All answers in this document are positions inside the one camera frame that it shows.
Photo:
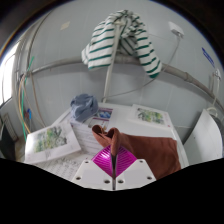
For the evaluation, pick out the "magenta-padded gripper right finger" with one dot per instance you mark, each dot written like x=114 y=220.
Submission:
x=140 y=173

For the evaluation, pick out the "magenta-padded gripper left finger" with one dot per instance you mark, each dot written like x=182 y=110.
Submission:
x=87 y=173

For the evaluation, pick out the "brown towel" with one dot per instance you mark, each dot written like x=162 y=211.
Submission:
x=150 y=150

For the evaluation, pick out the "white text document sheet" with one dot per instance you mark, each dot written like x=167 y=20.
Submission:
x=85 y=136

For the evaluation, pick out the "large printed map sheet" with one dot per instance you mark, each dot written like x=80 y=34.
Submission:
x=50 y=141

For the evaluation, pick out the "printed sheet with blue picture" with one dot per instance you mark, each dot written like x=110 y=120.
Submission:
x=101 y=117

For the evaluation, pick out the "printed sheet with green picture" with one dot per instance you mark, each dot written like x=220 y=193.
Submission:
x=150 y=115

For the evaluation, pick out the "blue grey crumpled cloth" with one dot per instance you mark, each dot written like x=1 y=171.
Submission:
x=83 y=106

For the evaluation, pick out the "white board panel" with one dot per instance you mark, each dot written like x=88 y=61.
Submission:
x=205 y=140

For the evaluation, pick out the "white vertical pipe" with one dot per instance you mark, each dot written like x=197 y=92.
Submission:
x=110 y=70

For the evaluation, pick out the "window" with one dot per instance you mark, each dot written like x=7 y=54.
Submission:
x=7 y=80

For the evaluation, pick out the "green white striped cloth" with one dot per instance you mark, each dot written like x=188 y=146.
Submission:
x=106 y=40

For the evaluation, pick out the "grey horizontal wall pipe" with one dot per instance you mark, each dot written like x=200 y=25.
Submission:
x=186 y=76

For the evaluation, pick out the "blue wall sign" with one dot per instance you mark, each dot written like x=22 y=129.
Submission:
x=208 y=56

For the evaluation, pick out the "white wall socket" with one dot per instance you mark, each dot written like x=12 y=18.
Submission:
x=176 y=29

